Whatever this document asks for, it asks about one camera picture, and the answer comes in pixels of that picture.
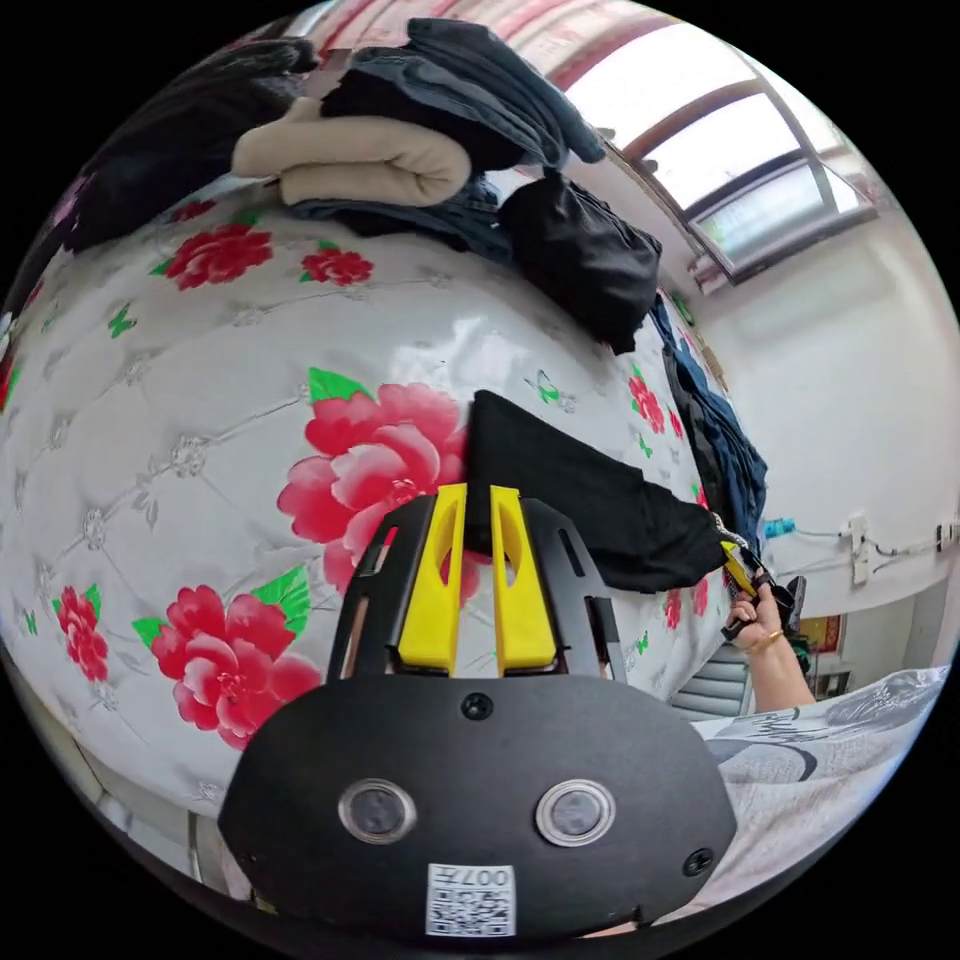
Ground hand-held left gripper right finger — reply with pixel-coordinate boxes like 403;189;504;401
488;485;559;677

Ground person's right forearm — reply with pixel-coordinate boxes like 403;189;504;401
745;632;818;715

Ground person's body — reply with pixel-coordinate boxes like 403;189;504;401
688;663;955;925

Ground black fuzzy garment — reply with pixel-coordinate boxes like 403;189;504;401
61;37;320;253

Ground window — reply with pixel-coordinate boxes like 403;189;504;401
560;20;880;288

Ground pile of blue clothes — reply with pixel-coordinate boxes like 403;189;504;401
649;290;771;543

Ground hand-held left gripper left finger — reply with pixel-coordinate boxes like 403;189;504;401
396;483;469;673

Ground bed with floral quilt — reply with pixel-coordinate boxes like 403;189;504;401
0;196;740;808

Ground black thermal pants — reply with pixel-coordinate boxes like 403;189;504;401
463;389;730;595

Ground person's right hand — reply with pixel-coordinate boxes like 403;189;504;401
728;579;786;655

